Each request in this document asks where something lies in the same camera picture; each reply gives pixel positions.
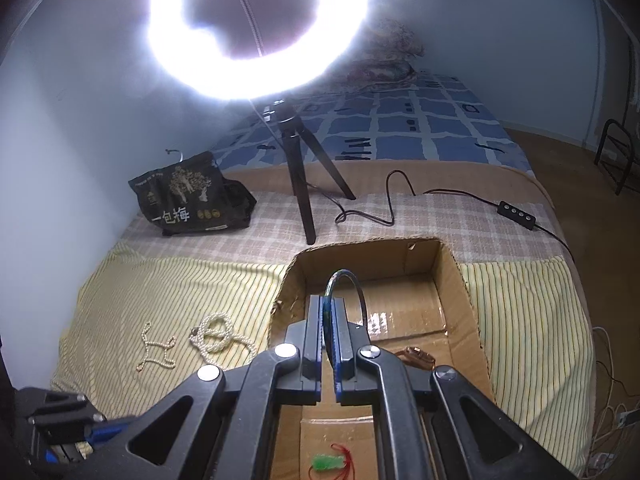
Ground floral quilt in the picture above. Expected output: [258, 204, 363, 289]
[320, 17, 427, 94]

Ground beige plaid mat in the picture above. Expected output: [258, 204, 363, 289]
[120, 160, 576, 272]

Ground white cables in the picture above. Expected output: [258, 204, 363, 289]
[590, 326, 640, 467]

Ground blue-green bangle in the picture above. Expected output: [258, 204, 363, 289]
[321, 269, 372, 382]

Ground black tripod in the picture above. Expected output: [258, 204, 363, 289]
[260, 99, 357, 246]

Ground yellow striped cloth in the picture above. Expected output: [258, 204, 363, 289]
[50, 240, 599, 477]

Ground thin pearl strand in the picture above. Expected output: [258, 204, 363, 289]
[135, 322, 177, 372]

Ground brown bracelet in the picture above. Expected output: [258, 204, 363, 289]
[397, 345, 435, 372]

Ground blue checked bed sheet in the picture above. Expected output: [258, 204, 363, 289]
[210, 72, 534, 177]

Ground green pendant with red string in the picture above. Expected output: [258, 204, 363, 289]
[308, 442, 356, 474]

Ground black power cable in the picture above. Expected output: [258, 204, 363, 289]
[307, 170, 577, 267]

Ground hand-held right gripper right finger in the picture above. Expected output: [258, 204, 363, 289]
[332, 296, 577, 480]

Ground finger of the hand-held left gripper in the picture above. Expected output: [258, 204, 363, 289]
[27, 393, 137, 450]

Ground black inline remote controller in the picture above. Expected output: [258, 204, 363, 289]
[496, 200, 537, 231]

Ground cardboard box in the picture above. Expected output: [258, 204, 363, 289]
[267, 237, 497, 480]

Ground black snack bag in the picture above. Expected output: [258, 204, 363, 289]
[127, 151, 258, 238]

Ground thick pearl necklace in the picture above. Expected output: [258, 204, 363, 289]
[188, 312, 259, 366]

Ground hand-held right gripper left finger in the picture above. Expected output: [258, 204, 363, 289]
[67, 295, 333, 480]

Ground black metal chair frame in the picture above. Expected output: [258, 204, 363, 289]
[593, 118, 640, 196]

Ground ring light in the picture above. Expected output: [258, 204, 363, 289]
[145, 0, 377, 102]

